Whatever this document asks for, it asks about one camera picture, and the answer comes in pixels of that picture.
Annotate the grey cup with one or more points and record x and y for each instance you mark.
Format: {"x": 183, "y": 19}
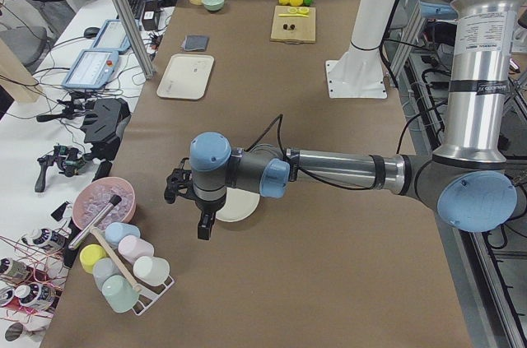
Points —
{"x": 103, "y": 270}

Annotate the grey folded cloth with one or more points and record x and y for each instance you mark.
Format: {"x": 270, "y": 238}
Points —
{"x": 193, "y": 43}

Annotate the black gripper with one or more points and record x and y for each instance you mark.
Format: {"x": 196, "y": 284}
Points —
{"x": 207, "y": 206}

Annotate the cream rabbit tray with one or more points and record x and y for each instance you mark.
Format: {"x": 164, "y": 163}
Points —
{"x": 186, "y": 77}

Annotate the aluminium frame post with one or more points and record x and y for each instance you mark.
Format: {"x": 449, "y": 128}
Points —
{"x": 134, "y": 36}

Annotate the blue teach pendant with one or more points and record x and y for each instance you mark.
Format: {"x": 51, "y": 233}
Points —
{"x": 91, "y": 70}
{"x": 112, "y": 35}

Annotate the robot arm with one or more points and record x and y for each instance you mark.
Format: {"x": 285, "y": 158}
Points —
{"x": 463, "y": 181}

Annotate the white cup rack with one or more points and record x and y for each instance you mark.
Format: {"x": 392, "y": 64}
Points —
{"x": 148, "y": 294}

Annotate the black computer mouse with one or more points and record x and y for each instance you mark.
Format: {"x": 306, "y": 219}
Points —
{"x": 91, "y": 32}

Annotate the metal handled scoop in bowl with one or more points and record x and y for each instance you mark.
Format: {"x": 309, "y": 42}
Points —
{"x": 107, "y": 209}

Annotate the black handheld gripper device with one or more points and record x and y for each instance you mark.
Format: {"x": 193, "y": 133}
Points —
{"x": 68, "y": 159}

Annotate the bamboo cutting board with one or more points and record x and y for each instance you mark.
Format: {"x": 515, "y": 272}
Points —
{"x": 304, "y": 33}

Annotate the white cup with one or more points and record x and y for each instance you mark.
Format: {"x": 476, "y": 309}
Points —
{"x": 152, "y": 270}

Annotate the yellow cup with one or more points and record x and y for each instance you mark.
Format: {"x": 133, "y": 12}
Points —
{"x": 90, "y": 255}

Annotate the cream round plate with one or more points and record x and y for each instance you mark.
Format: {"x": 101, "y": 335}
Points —
{"x": 239, "y": 205}

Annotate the mint green bowl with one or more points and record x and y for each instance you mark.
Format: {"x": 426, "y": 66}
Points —
{"x": 213, "y": 5}

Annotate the mint green cup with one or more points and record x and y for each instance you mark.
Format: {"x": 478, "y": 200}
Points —
{"x": 119, "y": 294}

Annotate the blue cup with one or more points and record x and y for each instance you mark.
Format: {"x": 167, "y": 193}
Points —
{"x": 116, "y": 231}

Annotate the yellow plastic knife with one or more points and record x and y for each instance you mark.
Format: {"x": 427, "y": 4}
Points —
{"x": 293, "y": 15}

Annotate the pink cup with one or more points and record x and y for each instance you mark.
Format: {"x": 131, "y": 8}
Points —
{"x": 131, "y": 248}

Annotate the pink bowl with ice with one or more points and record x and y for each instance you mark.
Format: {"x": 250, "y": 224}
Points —
{"x": 97, "y": 194}

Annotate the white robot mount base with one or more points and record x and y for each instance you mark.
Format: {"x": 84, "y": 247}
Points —
{"x": 358, "y": 74}

